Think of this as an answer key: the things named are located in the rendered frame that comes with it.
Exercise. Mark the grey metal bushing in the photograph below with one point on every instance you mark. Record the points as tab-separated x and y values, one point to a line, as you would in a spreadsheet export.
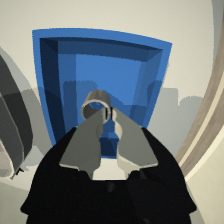
96	96

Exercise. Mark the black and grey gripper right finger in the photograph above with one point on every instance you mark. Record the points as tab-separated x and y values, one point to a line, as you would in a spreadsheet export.
139	150

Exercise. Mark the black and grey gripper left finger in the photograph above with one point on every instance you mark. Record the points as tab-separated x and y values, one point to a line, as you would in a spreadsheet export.
79	149

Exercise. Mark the blue crate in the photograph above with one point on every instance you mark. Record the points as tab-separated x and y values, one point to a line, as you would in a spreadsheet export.
72	62

